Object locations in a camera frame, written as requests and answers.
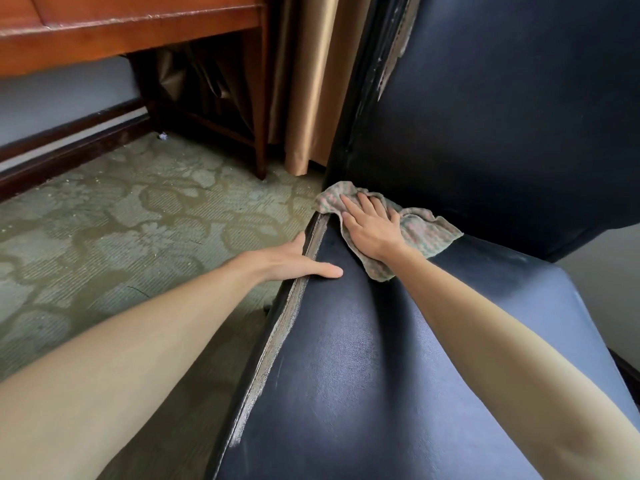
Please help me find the person's left hand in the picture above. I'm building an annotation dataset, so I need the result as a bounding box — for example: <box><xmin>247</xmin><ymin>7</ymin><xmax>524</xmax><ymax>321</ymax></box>
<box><xmin>236</xmin><ymin>231</ymin><xmax>345</xmax><ymax>285</ymax></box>

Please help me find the person's right hand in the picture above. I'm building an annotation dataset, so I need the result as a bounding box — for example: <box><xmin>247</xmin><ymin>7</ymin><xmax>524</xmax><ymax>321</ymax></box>
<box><xmin>340</xmin><ymin>192</ymin><xmax>404</xmax><ymax>263</ymax></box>

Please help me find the checked pink green cleaning cloth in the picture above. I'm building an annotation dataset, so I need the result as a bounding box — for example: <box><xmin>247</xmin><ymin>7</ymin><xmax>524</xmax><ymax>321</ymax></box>
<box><xmin>313</xmin><ymin>181</ymin><xmax>465</xmax><ymax>283</ymax></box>

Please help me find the dark blue leather chair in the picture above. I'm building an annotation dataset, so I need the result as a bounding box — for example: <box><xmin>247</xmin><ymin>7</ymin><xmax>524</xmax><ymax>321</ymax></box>
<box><xmin>205</xmin><ymin>0</ymin><xmax>640</xmax><ymax>480</ymax></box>

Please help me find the person's left forearm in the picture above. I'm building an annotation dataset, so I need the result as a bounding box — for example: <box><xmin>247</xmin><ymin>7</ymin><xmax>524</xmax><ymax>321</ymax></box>
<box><xmin>0</xmin><ymin>252</ymin><xmax>263</xmax><ymax>480</ymax></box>

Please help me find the person's right forearm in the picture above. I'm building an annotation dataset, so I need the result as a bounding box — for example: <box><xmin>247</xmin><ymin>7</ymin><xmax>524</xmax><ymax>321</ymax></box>
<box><xmin>381</xmin><ymin>245</ymin><xmax>640</xmax><ymax>480</ymax></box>

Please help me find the beige curtain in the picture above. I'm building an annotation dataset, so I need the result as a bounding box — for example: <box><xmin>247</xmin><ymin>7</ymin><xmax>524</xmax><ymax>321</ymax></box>
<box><xmin>267</xmin><ymin>0</ymin><xmax>374</xmax><ymax>177</ymax></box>

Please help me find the dark brown curtain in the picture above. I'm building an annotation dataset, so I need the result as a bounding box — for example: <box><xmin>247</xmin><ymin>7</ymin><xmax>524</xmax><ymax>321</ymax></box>
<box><xmin>149</xmin><ymin>41</ymin><xmax>262</xmax><ymax>141</ymax></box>

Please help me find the dark wooden baseboard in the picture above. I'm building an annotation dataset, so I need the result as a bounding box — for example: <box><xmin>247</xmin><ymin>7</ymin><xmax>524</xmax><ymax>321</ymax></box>
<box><xmin>0</xmin><ymin>97</ymin><xmax>155</xmax><ymax>203</ymax></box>

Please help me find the brown wooden desk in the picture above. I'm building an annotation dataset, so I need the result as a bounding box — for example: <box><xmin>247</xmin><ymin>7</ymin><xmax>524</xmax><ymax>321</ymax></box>
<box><xmin>0</xmin><ymin>0</ymin><xmax>271</xmax><ymax>181</ymax></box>

